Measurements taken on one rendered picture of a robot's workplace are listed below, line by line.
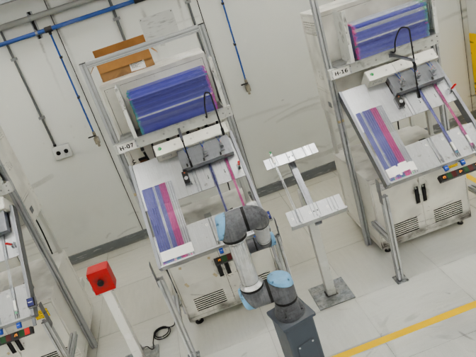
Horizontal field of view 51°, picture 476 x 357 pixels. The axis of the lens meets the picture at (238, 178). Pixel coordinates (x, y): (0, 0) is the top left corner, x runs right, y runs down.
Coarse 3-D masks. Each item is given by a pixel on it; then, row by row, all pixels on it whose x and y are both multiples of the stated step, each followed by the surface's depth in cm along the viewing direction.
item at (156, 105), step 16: (160, 80) 306; (176, 80) 300; (192, 80) 302; (208, 80) 304; (128, 96) 298; (144, 96) 300; (160, 96) 302; (176, 96) 304; (192, 96) 306; (208, 96) 307; (144, 112) 303; (160, 112) 305; (176, 112) 307; (192, 112) 309; (144, 128) 307; (160, 128) 309
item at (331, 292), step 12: (300, 192) 304; (312, 228) 314; (312, 240) 318; (324, 252) 322; (324, 264) 325; (324, 276) 329; (312, 288) 347; (324, 288) 338; (336, 288) 340; (348, 288) 336; (324, 300) 332; (336, 300) 329
